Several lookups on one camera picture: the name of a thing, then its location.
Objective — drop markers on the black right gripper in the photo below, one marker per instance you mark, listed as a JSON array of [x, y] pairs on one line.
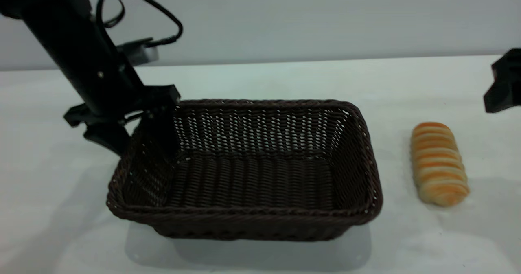
[[511, 64]]

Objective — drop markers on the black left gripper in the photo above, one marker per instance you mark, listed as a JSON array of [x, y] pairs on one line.
[[106, 90]]

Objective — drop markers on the striped golden bread roll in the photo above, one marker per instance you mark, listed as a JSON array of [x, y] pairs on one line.
[[437, 164]]

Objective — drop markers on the black woven plastic basket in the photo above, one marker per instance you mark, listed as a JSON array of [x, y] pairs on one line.
[[252, 184]]

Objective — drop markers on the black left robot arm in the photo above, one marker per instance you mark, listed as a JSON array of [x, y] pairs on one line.
[[53, 13]]

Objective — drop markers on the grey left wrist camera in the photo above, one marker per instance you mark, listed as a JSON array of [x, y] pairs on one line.
[[140, 54]]

